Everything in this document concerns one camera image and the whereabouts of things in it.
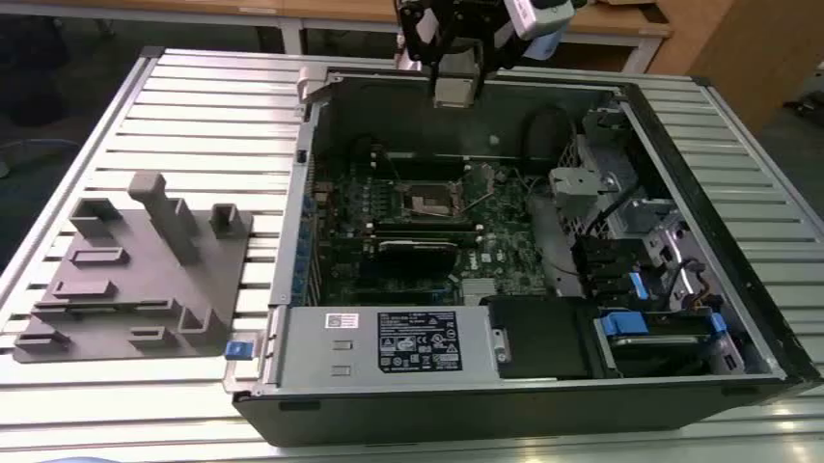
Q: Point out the wooden desk white frame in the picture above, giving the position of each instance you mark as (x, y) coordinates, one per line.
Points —
(161, 6)
(612, 21)

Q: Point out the grey parts rack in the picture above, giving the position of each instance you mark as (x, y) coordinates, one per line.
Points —
(149, 289)

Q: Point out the black graphics card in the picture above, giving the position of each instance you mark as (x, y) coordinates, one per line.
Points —
(416, 263)

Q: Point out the black PC case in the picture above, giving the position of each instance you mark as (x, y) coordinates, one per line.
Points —
(450, 415)

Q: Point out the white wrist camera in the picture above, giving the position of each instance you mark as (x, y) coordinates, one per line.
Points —
(525, 19)

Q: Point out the black office chair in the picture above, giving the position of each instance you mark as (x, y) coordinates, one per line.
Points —
(32, 67)

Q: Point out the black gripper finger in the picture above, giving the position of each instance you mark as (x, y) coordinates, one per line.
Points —
(482, 77)
(438, 72)

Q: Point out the wooden cabinet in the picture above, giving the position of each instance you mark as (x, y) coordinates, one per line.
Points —
(760, 48)

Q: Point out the silver power supply unit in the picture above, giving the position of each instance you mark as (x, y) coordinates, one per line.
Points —
(309, 352)

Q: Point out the blue case latch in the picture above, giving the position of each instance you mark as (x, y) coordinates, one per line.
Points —
(239, 351)

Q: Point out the silver chipset heatsink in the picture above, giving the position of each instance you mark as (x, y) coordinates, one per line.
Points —
(480, 286)

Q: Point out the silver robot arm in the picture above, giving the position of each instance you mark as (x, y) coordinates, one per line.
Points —
(464, 60)

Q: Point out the perforated metal drive cage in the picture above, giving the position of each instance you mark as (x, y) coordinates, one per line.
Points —
(567, 149)

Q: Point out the CPU socket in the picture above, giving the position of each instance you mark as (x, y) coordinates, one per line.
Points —
(450, 193)

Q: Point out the green motherboard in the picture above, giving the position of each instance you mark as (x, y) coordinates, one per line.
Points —
(509, 241)

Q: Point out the grey metal bracket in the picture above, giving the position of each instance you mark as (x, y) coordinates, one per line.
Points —
(576, 188)

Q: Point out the blue drive connector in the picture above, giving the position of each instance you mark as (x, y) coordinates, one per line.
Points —
(637, 284)

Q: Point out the silver CPU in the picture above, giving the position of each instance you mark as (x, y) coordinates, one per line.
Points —
(456, 94)

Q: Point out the blue disk carrier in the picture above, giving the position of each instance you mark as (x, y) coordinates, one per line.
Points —
(620, 322)

